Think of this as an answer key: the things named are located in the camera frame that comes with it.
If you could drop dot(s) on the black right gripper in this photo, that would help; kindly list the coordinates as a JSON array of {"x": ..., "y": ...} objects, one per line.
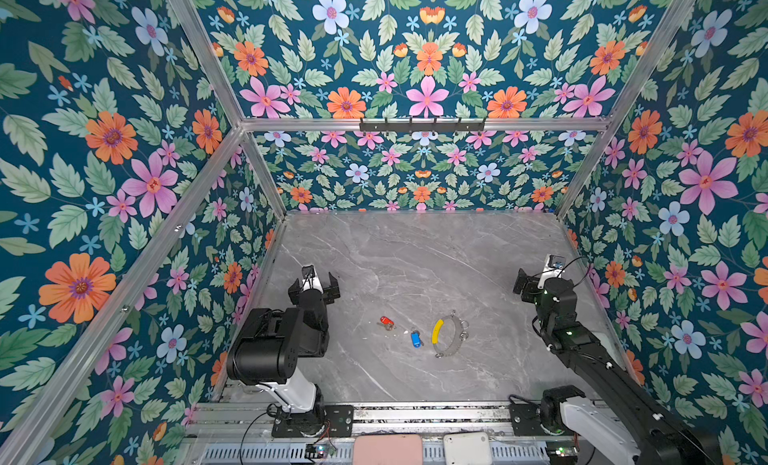
[{"x": 531, "y": 286}]

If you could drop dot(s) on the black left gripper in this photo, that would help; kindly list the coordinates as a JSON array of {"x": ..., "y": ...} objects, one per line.
[{"x": 328, "y": 293}]

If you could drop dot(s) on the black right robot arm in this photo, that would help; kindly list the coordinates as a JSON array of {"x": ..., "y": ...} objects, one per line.
[{"x": 632, "y": 428}]

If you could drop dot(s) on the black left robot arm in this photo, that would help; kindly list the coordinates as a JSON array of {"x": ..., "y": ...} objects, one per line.
[{"x": 270, "y": 343}]

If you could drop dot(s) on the green circuit board left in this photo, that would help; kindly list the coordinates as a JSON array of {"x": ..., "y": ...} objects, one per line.
[{"x": 314, "y": 452}]

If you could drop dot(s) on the green circuit board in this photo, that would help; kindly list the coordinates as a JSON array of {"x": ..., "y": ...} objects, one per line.
[
  {"x": 563, "y": 455},
  {"x": 314, "y": 452}
]

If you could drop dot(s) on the pink box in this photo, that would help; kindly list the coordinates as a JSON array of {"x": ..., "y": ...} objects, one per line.
[{"x": 392, "y": 449}]

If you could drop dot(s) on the green circuit board right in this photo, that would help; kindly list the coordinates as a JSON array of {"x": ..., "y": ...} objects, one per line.
[{"x": 563, "y": 455}]

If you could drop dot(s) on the white box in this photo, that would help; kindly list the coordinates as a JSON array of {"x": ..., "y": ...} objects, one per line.
[{"x": 470, "y": 448}]

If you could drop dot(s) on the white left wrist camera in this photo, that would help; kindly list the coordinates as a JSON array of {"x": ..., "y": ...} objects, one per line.
[{"x": 309, "y": 279}]

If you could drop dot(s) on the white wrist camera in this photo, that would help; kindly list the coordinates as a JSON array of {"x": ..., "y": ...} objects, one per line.
[
  {"x": 553, "y": 267},
  {"x": 309, "y": 279}
]

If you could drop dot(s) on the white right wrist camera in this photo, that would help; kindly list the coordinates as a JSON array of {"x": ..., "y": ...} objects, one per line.
[{"x": 553, "y": 267}]

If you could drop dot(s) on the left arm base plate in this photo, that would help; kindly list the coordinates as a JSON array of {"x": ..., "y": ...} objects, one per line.
[{"x": 330, "y": 420}]

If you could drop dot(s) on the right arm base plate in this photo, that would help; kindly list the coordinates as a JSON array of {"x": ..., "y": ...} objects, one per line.
[{"x": 525, "y": 421}]

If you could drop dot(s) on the aluminium front rail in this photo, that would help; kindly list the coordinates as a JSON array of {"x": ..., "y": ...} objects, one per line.
[{"x": 228, "y": 422}]

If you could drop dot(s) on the black wall hook rail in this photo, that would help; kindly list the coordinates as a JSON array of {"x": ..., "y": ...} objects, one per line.
[{"x": 409, "y": 125}]

